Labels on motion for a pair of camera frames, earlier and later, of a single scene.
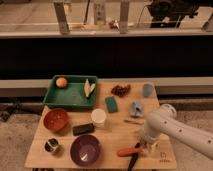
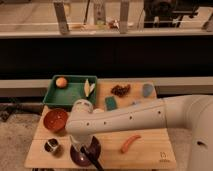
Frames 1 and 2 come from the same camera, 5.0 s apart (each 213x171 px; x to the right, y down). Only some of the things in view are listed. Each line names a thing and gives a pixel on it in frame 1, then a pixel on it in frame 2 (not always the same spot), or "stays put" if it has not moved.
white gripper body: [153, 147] → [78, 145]
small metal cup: [51, 144] stays put
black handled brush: [134, 157] → [94, 153]
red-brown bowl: [55, 119] stays put
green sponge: [111, 103] stays put
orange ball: [61, 82] stays put
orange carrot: [127, 152] → [128, 141]
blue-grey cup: [147, 90] stays put
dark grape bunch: [121, 90] stays put
